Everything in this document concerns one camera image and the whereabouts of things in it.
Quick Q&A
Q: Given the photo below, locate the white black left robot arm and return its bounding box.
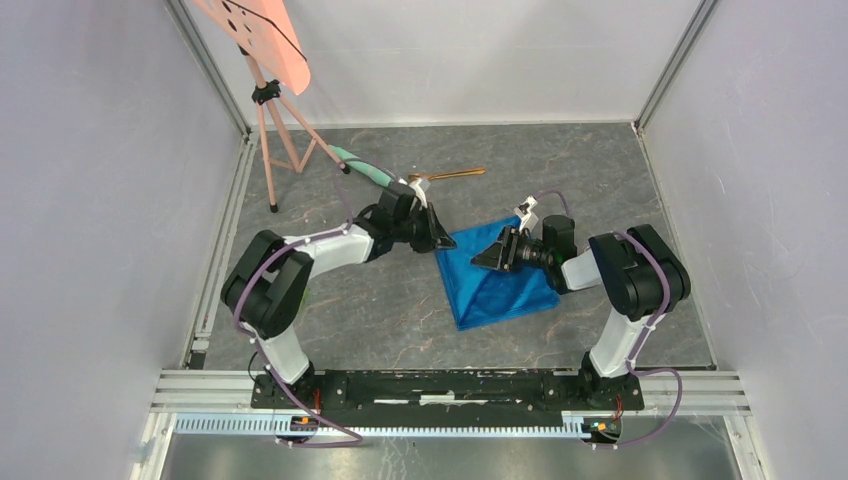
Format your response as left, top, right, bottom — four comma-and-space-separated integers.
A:
220, 182, 457, 408

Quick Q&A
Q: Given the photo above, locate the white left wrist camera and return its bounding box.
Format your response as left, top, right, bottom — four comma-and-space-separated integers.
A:
406, 177, 431, 209

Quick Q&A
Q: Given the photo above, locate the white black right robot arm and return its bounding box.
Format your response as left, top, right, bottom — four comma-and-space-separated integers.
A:
471, 215, 691, 408

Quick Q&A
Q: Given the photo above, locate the white cable duct strip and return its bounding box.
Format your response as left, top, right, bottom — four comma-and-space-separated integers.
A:
174, 413, 590, 440

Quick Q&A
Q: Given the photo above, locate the gold spoon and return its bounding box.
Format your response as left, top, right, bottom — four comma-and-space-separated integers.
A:
407, 167, 486, 183

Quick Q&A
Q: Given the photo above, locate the mint green flashlight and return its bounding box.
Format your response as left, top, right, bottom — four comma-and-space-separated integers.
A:
330, 145, 398, 187

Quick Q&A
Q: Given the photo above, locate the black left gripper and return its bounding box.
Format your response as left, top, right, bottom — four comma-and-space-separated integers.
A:
393, 204, 458, 256

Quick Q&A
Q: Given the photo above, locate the blue cloth napkin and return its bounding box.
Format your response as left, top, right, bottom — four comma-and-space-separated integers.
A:
435, 216, 560, 332

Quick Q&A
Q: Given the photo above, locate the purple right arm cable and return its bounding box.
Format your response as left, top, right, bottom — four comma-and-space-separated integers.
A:
533, 189, 685, 450

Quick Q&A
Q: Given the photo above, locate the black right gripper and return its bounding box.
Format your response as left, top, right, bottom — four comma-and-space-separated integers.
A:
470, 225, 552, 274

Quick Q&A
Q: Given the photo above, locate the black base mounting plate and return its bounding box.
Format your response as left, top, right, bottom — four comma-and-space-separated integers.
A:
250, 369, 645, 428

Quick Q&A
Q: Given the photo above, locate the pink music stand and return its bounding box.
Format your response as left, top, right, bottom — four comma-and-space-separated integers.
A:
195, 0, 349, 213

